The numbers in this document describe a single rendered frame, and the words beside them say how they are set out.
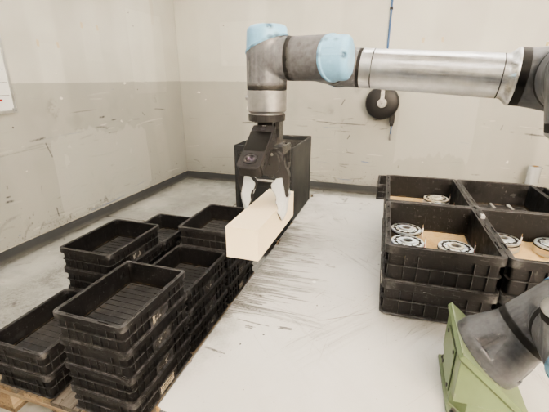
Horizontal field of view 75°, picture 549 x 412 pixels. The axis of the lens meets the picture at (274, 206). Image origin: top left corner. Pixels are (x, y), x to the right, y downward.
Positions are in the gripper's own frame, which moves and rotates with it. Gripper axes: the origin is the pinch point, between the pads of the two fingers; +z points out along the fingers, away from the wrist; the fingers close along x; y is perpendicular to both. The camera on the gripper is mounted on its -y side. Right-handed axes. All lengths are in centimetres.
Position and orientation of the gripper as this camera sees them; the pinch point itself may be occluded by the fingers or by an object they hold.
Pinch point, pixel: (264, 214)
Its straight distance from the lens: 74.5
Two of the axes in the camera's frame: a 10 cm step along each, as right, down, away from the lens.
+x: -9.5, -1.0, 2.9
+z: 0.0, 9.4, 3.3
